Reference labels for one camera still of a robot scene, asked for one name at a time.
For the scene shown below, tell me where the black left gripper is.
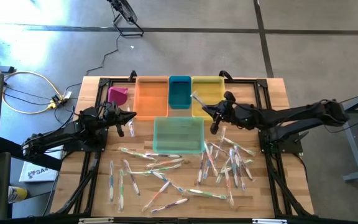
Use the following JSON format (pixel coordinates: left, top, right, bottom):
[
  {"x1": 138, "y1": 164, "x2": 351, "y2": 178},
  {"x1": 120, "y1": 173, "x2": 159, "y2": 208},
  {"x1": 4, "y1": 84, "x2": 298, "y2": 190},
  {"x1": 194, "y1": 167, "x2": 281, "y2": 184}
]
[{"x1": 103, "y1": 101, "x2": 137, "y2": 138}]

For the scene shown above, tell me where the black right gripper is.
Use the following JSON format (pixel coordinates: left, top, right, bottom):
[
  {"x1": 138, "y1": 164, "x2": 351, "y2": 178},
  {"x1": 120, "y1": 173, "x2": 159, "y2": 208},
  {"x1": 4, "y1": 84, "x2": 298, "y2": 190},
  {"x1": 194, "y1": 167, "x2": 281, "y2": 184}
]
[{"x1": 202, "y1": 92, "x2": 247, "y2": 135}]

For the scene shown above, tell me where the yellow plastic bin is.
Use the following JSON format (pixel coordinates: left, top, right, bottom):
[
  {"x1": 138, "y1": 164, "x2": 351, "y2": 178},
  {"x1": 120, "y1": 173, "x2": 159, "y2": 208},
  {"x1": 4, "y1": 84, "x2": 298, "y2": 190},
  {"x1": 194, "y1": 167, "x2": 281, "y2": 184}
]
[{"x1": 191, "y1": 75, "x2": 228, "y2": 121}]

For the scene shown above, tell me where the magenta plastic bin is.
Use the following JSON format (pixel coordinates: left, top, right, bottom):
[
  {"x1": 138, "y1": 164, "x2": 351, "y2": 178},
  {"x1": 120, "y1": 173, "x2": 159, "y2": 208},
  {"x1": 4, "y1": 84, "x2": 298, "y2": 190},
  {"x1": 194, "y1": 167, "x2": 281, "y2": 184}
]
[{"x1": 107, "y1": 86, "x2": 129, "y2": 106}]

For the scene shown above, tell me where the orange plastic bin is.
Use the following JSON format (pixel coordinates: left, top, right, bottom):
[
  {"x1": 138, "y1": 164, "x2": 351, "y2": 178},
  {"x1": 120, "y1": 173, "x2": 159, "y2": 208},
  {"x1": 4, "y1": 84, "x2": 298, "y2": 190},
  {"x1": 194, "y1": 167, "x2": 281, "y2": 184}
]
[{"x1": 132, "y1": 76, "x2": 170, "y2": 121}]

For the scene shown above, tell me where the green translucent plastic bin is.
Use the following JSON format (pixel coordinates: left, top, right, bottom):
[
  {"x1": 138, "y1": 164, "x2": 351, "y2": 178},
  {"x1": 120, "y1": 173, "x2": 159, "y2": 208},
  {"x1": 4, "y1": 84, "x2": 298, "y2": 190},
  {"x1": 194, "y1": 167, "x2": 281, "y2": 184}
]
[{"x1": 152, "y1": 116, "x2": 205, "y2": 155}]

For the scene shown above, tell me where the teal plastic bin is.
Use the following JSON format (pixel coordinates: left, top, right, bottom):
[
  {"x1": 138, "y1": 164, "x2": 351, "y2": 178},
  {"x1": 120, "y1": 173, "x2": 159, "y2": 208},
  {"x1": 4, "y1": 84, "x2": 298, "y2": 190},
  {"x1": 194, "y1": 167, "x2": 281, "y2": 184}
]
[{"x1": 168, "y1": 75, "x2": 193, "y2": 110}]

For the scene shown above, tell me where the power strip with plugs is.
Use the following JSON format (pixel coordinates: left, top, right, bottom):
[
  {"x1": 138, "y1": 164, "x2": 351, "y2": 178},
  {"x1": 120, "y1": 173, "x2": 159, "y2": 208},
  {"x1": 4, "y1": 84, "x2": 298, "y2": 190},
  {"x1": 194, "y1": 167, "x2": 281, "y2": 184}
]
[{"x1": 47, "y1": 90, "x2": 73, "y2": 110}]

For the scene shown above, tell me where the white printed box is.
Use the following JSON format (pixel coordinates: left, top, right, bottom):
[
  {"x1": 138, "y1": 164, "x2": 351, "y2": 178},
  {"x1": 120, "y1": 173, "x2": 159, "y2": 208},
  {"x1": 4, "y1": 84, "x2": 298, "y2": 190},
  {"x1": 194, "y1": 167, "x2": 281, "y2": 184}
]
[{"x1": 19, "y1": 144, "x2": 65, "y2": 183}]

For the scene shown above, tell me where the black floor fan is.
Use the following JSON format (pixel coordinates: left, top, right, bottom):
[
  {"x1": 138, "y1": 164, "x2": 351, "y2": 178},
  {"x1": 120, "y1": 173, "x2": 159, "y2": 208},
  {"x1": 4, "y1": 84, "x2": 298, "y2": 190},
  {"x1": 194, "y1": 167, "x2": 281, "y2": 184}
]
[{"x1": 106, "y1": 0, "x2": 145, "y2": 37}]

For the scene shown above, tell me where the yellow can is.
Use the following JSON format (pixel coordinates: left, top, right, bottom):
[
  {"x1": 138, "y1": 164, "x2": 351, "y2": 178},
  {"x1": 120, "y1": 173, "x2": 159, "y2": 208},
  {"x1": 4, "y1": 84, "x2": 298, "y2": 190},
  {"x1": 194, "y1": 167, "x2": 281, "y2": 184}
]
[{"x1": 7, "y1": 185, "x2": 29, "y2": 205}]

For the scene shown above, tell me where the black floor cable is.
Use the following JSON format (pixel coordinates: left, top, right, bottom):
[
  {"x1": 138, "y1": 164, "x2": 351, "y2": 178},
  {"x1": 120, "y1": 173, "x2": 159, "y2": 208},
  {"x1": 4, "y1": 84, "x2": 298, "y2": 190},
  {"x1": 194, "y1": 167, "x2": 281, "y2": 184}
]
[{"x1": 63, "y1": 32, "x2": 121, "y2": 94}]

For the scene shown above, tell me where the silver edge bracket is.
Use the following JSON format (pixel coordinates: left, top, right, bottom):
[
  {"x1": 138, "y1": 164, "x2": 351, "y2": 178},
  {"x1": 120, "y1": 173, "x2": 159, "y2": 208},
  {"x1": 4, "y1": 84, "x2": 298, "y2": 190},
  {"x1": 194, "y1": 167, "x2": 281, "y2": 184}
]
[
  {"x1": 252, "y1": 218, "x2": 288, "y2": 224},
  {"x1": 78, "y1": 217, "x2": 114, "y2": 224}
]

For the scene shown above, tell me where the yellow power cable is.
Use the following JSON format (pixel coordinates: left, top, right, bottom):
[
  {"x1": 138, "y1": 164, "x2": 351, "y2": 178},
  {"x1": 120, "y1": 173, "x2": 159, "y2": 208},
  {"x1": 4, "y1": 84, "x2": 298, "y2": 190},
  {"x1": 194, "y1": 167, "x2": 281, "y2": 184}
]
[{"x1": 0, "y1": 51, "x2": 67, "y2": 115}]

